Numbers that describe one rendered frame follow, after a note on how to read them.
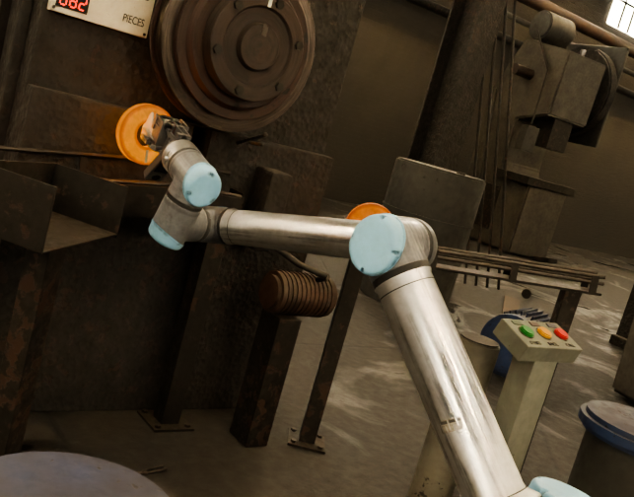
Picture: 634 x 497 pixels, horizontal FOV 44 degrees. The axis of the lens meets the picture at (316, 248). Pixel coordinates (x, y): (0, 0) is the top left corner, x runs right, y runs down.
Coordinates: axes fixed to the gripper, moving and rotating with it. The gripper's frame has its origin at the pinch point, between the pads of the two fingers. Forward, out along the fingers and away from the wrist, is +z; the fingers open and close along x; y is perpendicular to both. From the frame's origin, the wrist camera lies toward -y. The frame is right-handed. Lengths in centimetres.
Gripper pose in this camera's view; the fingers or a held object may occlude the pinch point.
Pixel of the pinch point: (148, 126)
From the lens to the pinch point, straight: 208.4
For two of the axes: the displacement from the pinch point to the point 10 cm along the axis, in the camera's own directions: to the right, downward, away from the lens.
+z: -4.8, -5.4, 6.9
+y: 4.0, -8.4, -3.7
